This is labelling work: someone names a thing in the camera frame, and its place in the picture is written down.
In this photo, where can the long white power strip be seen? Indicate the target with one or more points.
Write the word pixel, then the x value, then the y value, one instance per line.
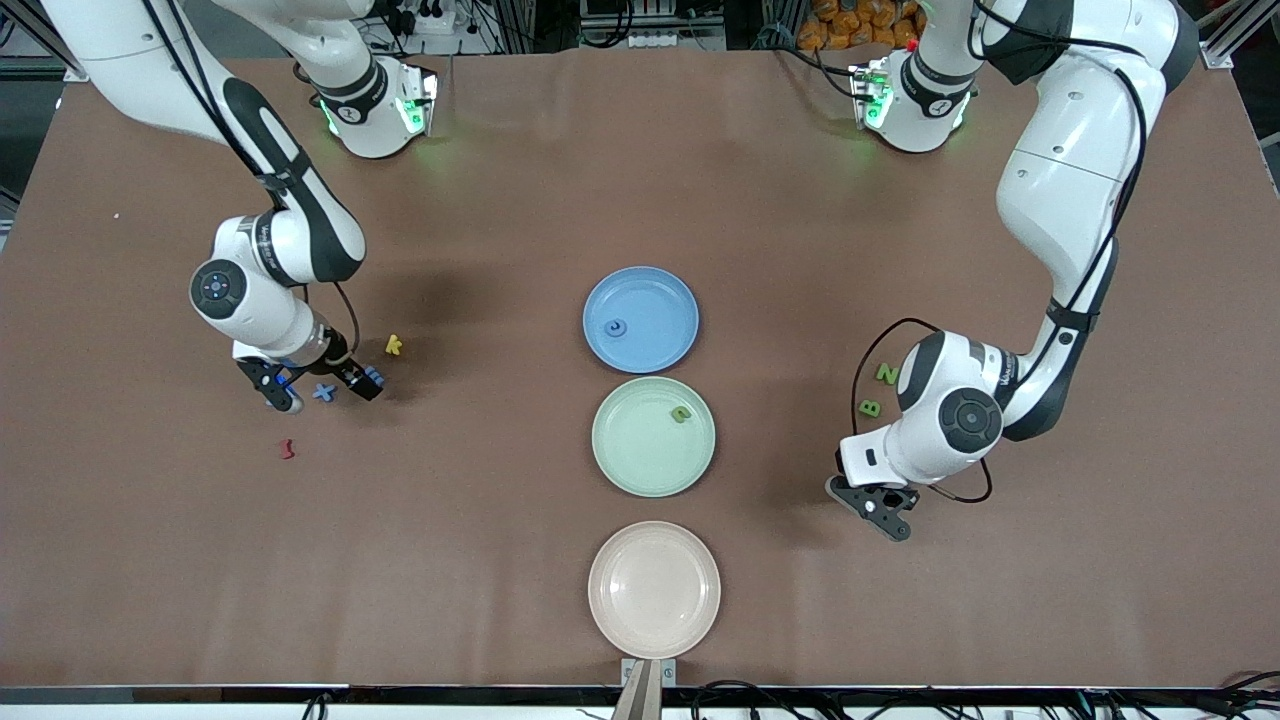
pixel 660 40

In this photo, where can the green foam letter Z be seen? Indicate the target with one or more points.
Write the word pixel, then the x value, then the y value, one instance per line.
pixel 887 374

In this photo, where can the blue plate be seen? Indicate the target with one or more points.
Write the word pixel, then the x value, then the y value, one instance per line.
pixel 655 345

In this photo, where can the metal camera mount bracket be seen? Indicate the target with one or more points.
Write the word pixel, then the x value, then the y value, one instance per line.
pixel 648 690

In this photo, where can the blue foam letter m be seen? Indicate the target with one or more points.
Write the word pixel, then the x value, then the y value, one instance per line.
pixel 374 376

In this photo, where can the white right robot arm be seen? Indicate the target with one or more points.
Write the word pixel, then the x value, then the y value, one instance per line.
pixel 240 310

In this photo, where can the green plate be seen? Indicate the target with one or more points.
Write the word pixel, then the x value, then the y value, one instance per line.
pixel 645 460

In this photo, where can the green foam letter B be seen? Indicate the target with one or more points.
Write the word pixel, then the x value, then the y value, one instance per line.
pixel 870 408

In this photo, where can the orange packaged items pile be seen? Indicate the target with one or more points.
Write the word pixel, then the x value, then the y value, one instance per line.
pixel 850 20

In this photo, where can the aluminium frame profile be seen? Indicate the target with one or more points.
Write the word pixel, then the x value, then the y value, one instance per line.
pixel 1218 55

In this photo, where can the pink beige plate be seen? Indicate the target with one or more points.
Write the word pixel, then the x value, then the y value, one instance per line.
pixel 654 590

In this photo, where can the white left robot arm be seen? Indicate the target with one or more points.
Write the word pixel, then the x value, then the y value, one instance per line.
pixel 1060 180

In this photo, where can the blue foam letter x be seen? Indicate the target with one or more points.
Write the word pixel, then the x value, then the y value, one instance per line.
pixel 323 392

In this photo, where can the brown table cover sheet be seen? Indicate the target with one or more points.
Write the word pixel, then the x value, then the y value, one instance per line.
pixel 500 560

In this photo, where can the green foam letter n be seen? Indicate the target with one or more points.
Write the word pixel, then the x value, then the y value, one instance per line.
pixel 682 411

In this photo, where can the blue foam letter c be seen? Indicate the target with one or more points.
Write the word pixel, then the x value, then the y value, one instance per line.
pixel 610 328

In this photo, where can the metal table edge rail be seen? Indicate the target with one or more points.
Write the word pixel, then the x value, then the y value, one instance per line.
pixel 150 712

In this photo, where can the white power strip with plugs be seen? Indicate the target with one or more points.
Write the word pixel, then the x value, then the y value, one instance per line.
pixel 435 28

